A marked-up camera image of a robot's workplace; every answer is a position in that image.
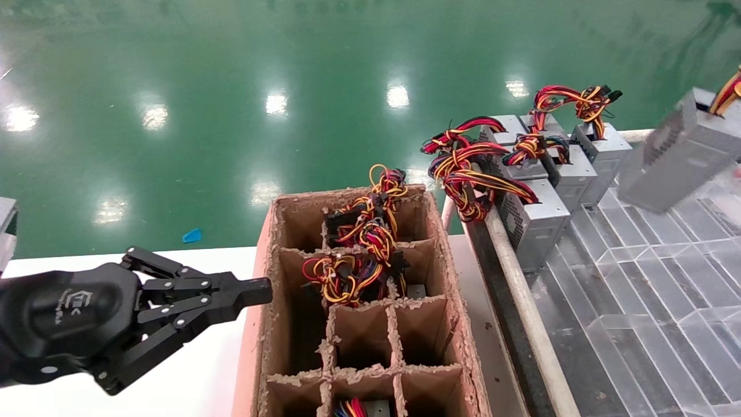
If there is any clear acrylic divider tray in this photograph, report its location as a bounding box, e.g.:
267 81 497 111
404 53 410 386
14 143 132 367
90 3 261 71
521 168 741 417

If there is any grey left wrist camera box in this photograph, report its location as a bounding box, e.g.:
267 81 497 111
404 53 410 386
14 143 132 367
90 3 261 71
0 197 19 273

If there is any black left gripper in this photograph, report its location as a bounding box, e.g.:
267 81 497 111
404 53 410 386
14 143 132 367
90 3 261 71
0 246 273 396

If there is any brown cardboard divider box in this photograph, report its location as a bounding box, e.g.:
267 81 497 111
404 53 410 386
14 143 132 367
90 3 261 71
232 185 493 417

